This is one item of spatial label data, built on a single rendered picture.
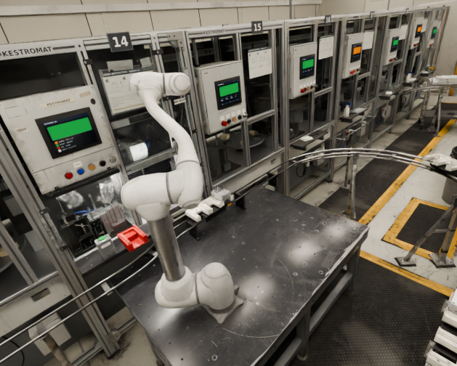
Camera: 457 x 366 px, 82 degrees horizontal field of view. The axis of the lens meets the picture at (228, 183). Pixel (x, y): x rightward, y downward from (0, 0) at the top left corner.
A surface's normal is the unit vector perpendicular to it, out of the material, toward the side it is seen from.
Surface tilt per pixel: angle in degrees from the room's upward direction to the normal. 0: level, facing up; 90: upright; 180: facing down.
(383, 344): 0
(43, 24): 90
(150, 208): 97
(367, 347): 0
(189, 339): 0
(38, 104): 90
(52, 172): 90
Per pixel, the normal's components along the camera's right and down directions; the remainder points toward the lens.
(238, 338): -0.11, -0.87
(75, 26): 0.69, 0.28
